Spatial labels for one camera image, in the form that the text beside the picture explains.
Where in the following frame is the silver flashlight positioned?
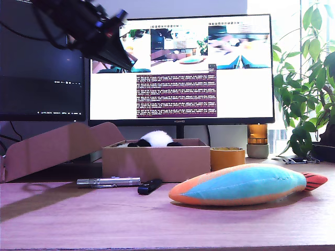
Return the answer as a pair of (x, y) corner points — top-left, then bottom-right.
(76, 176), (141, 187)

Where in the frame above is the amber glass jar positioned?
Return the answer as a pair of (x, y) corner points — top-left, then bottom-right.
(247, 124), (269, 145)

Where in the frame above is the black monitor cable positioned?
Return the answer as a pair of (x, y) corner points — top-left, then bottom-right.
(0, 121), (23, 144)

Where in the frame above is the black framed bright monitor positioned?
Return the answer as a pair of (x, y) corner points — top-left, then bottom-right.
(88, 14), (276, 140)

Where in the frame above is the yellow packing tape roll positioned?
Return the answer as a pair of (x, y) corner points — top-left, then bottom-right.
(210, 146), (246, 172)

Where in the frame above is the black marker pen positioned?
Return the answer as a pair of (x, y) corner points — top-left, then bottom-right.
(137, 178), (163, 196)

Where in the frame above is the black plant tray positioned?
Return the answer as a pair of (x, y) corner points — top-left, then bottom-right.
(311, 142), (335, 163)

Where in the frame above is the brown cardboard box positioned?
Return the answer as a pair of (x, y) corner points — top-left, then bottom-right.
(0, 121), (211, 184)

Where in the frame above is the dark screen monitor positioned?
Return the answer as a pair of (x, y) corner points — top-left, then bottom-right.
(0, 0), (86, 122)

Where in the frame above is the silver bottle opener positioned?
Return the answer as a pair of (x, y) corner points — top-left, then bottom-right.
(282, 157), (308, 165)

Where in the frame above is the green leafy plant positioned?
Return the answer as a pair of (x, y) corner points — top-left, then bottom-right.
(272, 0), (335, 157)

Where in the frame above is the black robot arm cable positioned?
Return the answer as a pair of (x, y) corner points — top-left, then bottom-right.
(0, 5), (79, 51)

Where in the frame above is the pale grey plant pot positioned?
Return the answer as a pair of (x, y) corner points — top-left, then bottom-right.
(246, 143), (270, 159)

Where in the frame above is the black and white panda toy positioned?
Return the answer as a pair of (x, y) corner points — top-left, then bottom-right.
(116, 130), (184, 148)

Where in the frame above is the orange and blue fish plush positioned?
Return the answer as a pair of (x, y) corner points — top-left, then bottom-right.
(168, 163), (329, 207)

